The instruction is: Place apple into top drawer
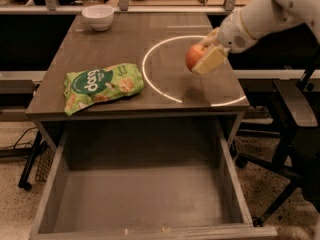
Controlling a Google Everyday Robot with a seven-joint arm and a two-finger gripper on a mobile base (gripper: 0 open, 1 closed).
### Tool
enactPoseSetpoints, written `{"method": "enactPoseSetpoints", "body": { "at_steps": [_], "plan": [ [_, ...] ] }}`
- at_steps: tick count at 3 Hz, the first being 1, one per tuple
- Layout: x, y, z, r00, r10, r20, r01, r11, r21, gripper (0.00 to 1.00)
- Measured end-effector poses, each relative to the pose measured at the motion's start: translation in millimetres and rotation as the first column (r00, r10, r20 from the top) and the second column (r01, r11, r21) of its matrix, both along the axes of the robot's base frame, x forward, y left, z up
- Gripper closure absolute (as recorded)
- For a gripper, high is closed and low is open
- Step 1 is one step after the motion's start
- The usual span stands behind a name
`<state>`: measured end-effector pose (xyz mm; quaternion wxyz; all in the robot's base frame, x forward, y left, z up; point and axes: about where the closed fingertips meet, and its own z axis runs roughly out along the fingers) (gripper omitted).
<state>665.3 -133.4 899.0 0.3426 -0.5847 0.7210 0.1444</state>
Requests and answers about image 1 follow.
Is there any white bowl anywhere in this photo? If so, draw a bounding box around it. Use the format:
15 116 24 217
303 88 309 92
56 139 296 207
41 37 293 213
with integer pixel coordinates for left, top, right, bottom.
82 4 114 31

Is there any red apple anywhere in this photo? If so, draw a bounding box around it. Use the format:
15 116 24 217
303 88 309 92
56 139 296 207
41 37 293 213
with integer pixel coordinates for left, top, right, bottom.
185 44 206 70

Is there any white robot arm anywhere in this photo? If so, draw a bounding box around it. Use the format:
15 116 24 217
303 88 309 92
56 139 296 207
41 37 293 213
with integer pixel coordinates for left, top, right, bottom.
186 0 320 74

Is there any black office chair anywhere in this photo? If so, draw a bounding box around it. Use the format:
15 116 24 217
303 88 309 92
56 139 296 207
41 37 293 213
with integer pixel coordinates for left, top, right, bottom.
235 61 320 227

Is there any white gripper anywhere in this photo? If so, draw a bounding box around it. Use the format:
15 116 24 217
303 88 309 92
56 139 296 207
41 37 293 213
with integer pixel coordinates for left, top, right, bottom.
191 9 257 75

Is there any black table leg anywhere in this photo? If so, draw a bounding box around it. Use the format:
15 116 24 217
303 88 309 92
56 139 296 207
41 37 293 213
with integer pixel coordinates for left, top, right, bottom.
18 132 47 191

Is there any open grey top drawer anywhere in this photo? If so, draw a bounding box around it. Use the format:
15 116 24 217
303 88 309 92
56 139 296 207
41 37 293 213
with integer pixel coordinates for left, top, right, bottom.
29 117 277 240

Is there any green snack bag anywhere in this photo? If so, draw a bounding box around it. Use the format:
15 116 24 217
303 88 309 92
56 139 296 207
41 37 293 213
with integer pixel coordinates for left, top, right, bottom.
64 63 144 116

